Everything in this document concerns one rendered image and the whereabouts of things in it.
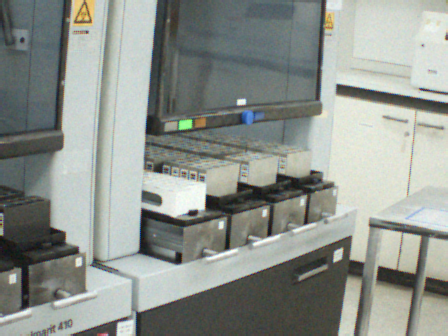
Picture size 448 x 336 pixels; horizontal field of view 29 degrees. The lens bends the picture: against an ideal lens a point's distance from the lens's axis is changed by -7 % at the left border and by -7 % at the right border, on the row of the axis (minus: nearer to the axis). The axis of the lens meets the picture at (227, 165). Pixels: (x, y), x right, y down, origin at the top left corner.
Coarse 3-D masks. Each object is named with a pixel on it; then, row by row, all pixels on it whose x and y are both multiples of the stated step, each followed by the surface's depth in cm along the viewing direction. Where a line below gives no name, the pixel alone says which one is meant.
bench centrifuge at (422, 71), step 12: (432, 12) 390; (432, 24) 386; (444, 24) 383; (420, 36) 387; (432, 36) 384; (444, 36) 381; (420, 48) 387; (432, 48) 383; (444, 48) 380; (420, 60) 387; (432, 60) 384; (444, 60) 380; (420, 72) 388; (432, 72) 384; (444, 72) 381; (420, 84) 389; (432, 84) 385; (444, 84) 382
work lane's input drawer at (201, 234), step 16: (208, 208) 181; (144, 224) 174; (160, 224) 172; (176, 224) 171; (192, 224) 172; (208, 224) 175; (224, 224) 180; (144, 240) 175; (160, 240) 173; (176, 240) 170; (192, 240) 172; (208, 240) 176; (224, 240) 181; (192, 256) 173; (208, 256) 174; (224, 256) 173
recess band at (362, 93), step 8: (336, 88) 418; (344, 88) 415; (352, 88) 413; (360, 88) 410; (352, 96) 413; (360, 96) 411; (368, 96) 409; (376, 96) 406; (384, 96) 404; (392, 96) 401; (400, 96) 399; (408, 96) 397; (392, 104) 402; (400, 104) 400; (408, 104) 397; (416, 104) 395; (424, 104) 392; (432, 104) 390; (440, 104) 388; (440, 112) 388
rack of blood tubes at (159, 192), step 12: (144, 180) 178; (156, 180) 179; (168, 180) 180; (180, 180) 182; (144, 192) 188; (156, 192) 174; (168, 192) 172; (180, 192) 173; (192, 192) 176; (204, 192) 179; (144, 204) 176; (156, 204) 184; (168, 204) 173; (180, 204) 173; (192, 204) 176; (204, 204) 180
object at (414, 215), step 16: (416, 192) 209; (432, 192) 211; (400, 208) 191; (416, 208) 192; (432, 208) 193; (384, 224) 180; (400, 224) 178; (416, 224) 178; (432, 224) 178; (368, 240) 183; (368, 256) 183; (368, 272) 183; (416, 272) 222; (368, 288) 184; (416, 288) 222; (368, 304) 184; (416, 304) 223; (368, 320) 186; (416, 320) 223
